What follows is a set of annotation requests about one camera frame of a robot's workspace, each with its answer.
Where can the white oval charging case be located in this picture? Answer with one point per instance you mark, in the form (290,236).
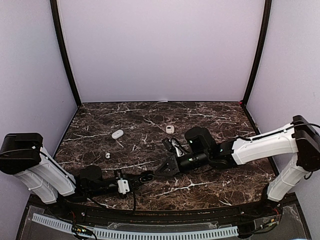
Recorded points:
(117,134)

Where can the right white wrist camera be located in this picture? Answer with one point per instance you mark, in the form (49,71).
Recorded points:
(173,146)

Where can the beige gold-rimmed charging case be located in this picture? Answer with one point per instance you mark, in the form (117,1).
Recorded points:
(170,129)

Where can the black round charging case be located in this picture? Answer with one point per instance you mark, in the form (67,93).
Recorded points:
(146,176)

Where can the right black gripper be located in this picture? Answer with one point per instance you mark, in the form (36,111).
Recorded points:
(174,170)

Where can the black front table rail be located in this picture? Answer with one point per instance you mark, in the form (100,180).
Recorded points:
(99,215)

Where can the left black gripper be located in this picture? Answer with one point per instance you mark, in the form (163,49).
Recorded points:
(126,176)

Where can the right black frame post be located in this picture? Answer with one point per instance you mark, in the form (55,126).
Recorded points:
(259,51)

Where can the black frame post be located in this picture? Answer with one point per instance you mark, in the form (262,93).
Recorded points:
(259,51)
(63,51)

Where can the left black frame post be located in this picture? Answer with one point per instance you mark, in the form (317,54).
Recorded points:
(63,51)

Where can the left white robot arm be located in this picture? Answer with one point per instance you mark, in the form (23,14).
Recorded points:
(23,156)

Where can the white slotted cable duct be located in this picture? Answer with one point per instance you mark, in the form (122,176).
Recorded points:
(126,231)

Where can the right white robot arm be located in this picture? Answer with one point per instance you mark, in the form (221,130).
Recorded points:
(298,138)

